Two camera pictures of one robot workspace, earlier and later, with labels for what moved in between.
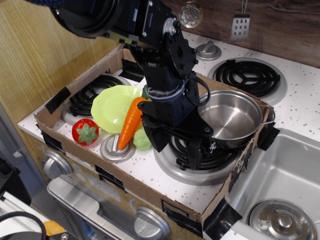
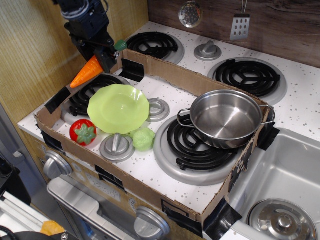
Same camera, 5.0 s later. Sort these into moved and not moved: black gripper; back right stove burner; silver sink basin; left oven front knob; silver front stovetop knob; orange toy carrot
Moved: orange toy carrot; black gripper
Not moved: back right stove burner; silver front stovetop knob; silver sink basin; left oven front knob
